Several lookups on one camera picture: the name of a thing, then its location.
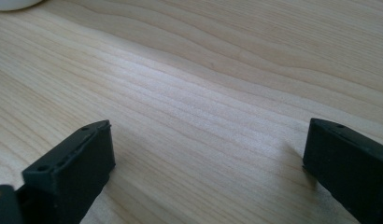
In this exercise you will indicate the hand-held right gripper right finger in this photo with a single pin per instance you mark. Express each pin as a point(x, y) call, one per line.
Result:
point(351, 168)

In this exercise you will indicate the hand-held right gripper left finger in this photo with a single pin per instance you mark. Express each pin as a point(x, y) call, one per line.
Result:
point(71, 168)

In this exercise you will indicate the white cup with red lid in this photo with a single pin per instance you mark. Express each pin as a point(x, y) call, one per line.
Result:
point(12, 3)

